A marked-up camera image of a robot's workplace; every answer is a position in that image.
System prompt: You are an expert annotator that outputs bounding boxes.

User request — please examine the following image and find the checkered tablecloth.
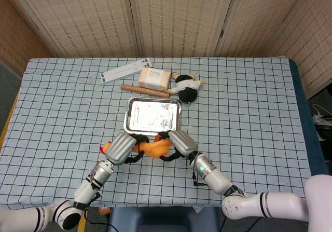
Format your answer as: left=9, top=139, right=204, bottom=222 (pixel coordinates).
left=0, top=57, right=312, bottom=211

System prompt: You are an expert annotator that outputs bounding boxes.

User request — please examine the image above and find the black and white plush doll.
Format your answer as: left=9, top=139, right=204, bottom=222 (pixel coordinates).
left=167, top=71, right=204, bottom=104

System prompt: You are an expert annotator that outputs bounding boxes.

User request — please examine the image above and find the silver metal tray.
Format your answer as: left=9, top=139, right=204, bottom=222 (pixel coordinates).
left=123, top=95, right=183, bottom=136

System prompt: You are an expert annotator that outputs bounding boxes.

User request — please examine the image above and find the yellow rubber chicken toy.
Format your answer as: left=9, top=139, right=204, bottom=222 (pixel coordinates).
left=100, top=134, right=173, bottom=161

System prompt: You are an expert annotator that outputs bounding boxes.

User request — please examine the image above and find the pink tissue pack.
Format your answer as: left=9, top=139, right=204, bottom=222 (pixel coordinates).
left=138, top=67, right=172, bottom=92

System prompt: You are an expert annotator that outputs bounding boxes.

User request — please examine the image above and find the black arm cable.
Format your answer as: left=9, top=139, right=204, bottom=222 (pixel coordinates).
left=191, top=161, right=208, bottom=187

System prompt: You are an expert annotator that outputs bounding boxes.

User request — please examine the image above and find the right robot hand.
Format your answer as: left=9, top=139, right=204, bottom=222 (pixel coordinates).
left=158, top=130, right=199, bottom=162

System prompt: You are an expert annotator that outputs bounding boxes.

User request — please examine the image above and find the blue chair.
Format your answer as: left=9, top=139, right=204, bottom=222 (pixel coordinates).
left=106, top=206, right=220, bottom=232

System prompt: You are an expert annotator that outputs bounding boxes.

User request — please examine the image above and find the folding bamboo screen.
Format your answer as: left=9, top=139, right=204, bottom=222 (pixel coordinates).
left=0, top=0, right=332, bottom=99

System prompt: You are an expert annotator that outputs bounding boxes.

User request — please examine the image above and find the white long flat box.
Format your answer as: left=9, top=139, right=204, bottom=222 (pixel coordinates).
left=100, top=57, right=155, bottom=84

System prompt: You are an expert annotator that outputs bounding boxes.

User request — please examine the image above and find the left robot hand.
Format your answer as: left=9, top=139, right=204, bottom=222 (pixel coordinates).
left=104, top=132, right=150, bottom=166

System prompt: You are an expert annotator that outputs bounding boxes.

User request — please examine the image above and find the wooden rolling pin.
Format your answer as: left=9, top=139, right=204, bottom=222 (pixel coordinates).
left=120, top=84, right=170, bottom=98

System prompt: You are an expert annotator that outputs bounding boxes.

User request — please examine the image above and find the white cables and adapter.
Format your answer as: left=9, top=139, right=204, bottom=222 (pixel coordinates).
left=312, top=103, right=332, bottom=142

